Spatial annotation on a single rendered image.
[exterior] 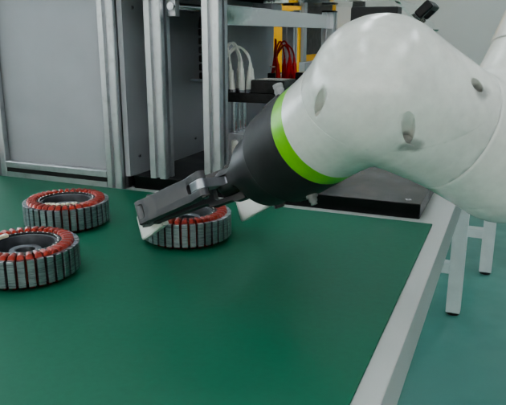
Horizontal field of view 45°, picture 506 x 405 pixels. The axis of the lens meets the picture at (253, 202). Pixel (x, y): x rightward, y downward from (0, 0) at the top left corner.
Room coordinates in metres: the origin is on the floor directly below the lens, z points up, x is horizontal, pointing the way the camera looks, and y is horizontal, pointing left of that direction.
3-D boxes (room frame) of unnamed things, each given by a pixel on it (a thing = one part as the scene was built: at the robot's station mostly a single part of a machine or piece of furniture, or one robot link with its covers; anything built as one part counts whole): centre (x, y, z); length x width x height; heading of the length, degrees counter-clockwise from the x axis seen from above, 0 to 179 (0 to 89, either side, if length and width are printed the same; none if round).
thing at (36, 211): (0.79, 0.25, 0.77); 0.11 x 0.11 x 0.04
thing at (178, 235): (0.74, 0.08, 0.77); 0.11 x 0.11 x 0.04
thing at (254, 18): (1.24, -0.06, 1.03); 0.62 x 0.01 x 0.03; 157
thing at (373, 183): (1.20, -0.14, 0.76); 0.64 x 0.47 x 0.02; 157
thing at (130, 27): (1.30, 0.08, 0.92); 0.66 x 0.01 x 0.30; 157
